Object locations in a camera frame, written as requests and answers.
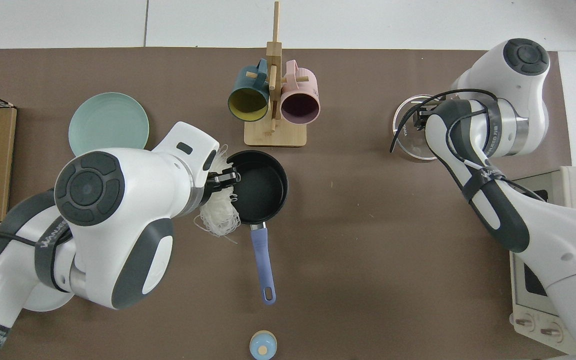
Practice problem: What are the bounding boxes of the wooden cup stand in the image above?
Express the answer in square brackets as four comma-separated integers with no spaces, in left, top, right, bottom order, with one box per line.
[244,1,310,148]

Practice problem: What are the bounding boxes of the teal mug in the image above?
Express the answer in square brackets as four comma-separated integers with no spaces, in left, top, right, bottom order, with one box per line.
[227,58,272,122]

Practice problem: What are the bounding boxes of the glass lid with blue knob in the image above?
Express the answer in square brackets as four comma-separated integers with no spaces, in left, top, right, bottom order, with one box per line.
[392,95,449,161]

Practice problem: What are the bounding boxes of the green plate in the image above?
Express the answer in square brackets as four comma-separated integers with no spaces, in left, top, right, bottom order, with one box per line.
[68,92,150,157]

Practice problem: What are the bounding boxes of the pale toaster oven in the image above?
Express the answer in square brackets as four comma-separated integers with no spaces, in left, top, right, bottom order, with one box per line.
[509,166,576,357]

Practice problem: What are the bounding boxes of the white plate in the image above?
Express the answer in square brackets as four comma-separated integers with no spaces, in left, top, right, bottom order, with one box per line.
[18,285,76,313]

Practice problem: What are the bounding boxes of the black pot with blue handle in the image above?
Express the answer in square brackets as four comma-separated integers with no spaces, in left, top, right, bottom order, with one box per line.
[223,150,289,306]

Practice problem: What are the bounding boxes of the brown table cloth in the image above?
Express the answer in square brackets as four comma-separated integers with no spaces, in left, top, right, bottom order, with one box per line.
[0,47,569,360]

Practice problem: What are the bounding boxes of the pink mug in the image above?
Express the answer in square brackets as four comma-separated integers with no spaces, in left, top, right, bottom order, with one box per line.
[280,59,321,125]

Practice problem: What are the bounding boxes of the white vermicelli bundle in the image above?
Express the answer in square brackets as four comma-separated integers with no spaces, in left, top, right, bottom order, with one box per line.
[194,145,241,246]

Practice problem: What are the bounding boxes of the small blue round thing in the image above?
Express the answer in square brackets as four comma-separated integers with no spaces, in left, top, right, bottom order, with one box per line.
[249,330,278,360]

